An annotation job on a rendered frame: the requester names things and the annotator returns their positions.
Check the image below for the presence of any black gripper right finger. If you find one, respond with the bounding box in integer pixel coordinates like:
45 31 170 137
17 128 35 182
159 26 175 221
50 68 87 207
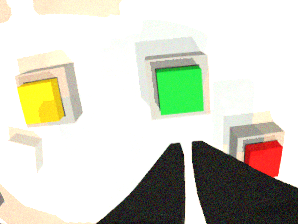
192 140 298 224

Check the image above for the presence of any red button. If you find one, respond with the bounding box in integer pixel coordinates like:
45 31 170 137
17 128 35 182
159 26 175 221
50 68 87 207
229 121 285 177

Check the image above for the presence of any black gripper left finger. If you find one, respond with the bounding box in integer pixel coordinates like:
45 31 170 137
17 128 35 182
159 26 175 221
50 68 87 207
96 143 186 224

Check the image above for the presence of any yellow button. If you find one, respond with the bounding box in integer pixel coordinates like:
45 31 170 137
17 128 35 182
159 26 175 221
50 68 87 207
15 61 82 128

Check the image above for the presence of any green button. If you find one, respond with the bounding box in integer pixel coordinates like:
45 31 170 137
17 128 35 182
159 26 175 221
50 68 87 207
145 51 210 120

